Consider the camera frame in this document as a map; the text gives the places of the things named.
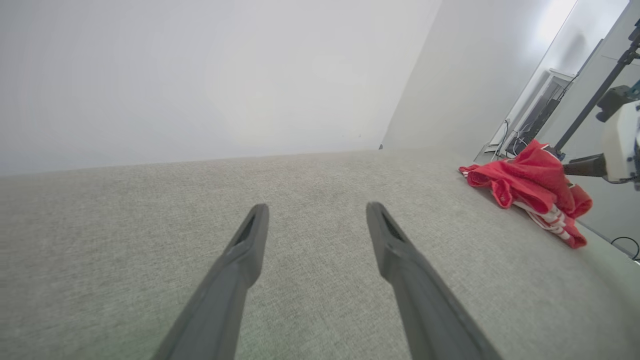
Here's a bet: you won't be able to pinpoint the cables beside white cabinet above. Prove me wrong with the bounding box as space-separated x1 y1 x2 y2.
494 119 530 160

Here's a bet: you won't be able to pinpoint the white cabinet with dark front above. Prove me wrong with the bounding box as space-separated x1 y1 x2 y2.
487 68 577 157

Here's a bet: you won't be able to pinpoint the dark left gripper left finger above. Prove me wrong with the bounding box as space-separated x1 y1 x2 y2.
149 203 270 360

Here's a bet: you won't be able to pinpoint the black tripod stand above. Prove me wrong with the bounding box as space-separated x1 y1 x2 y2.
545 19 640 161

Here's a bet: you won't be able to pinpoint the black floor cable loop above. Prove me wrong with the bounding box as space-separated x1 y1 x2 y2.
610 236 640 262

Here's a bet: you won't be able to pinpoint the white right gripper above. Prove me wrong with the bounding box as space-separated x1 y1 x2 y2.
563 99 640 184

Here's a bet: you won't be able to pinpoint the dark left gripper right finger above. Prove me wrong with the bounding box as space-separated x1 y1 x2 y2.
365 201 504 360

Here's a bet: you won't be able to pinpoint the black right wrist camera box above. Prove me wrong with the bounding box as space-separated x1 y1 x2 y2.
595 80 640 124

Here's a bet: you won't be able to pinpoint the red and white garment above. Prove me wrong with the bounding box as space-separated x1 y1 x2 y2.
458 139 594 250

